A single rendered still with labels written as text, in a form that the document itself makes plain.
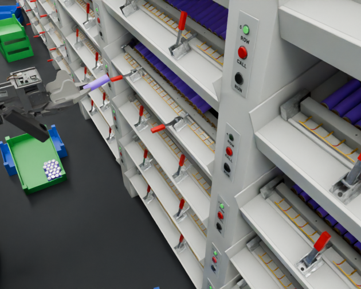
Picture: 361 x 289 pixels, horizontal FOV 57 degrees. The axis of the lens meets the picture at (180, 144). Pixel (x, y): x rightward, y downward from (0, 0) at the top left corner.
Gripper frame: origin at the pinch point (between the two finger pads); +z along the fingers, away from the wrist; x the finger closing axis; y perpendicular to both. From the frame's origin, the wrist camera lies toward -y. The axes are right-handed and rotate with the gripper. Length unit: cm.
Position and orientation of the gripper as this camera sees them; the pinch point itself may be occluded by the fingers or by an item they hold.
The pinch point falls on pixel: (84, 90)
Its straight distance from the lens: 82.8
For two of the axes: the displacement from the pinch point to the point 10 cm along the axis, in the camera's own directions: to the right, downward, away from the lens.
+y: -0.1, -7.3, -6.8
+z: 8.7, -3.4, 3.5
